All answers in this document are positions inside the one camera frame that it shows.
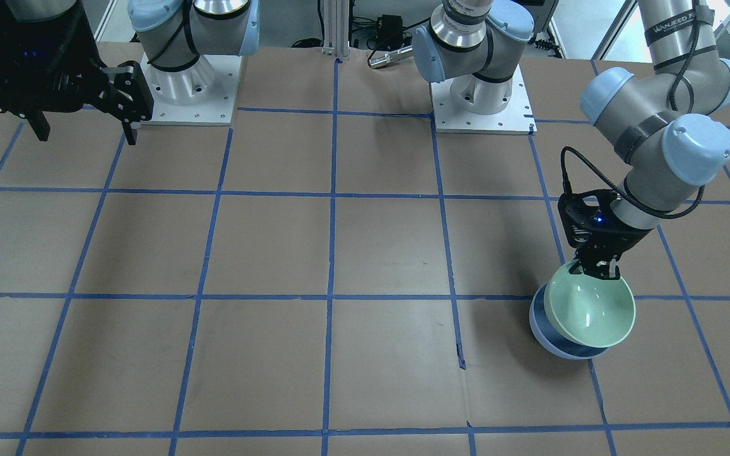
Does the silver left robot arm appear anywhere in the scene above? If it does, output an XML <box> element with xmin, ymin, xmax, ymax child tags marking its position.
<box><xmin>105</xmin><ymin>1</ymin><xmax>730</xmax><ymax>294</ymax></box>

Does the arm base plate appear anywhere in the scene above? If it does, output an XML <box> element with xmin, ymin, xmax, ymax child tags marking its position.
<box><xmin>430</xmin><ymin>66</ymin><xmax>538</xmax><ymax>135</ymax></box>
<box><xmin>140</xmin><ymin>54</ymin><xmax>245</xmax><ymax>127</ymax></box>

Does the light blue bowl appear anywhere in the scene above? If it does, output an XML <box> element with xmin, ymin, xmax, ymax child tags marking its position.
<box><xmin>529</xmin><ymin>285</ymin><xmax>610</xmax><ymax>360</ymax></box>

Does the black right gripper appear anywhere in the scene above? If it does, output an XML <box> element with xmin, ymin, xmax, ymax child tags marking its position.
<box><xmin>0</xmin><ymin>1</ymin><xmax>154</xmax><ymax>146</ymax></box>

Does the light green bowl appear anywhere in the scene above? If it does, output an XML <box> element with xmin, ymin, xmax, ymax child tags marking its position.
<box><xmin>544</xmin><ymin>262</ymin><xmax>636</xmax><ymax>348</ymax></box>

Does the aluminium frame post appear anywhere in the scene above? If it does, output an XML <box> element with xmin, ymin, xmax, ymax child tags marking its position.
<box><xmin>317</xmin><ymin>1</ymin><xmax>353</xmax><ymax>63</ymax></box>

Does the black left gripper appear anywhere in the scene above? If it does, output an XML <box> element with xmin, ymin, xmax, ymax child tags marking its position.
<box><xmin>557</xmin><ymin>189</ymin><xmax>650</xmax><ymax>281</ymax></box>

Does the silver cylindrical connector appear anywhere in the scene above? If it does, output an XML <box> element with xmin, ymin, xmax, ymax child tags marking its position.
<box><xmin>368</xmin><ymin>45</ymin><xmax>413</xmax><ymax>70</ymax></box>

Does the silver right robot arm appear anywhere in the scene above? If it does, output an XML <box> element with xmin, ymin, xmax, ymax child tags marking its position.
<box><xmin>0</xmin><ymin>1</ymin><xmax>260</xmax><ymax>145</ymax></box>

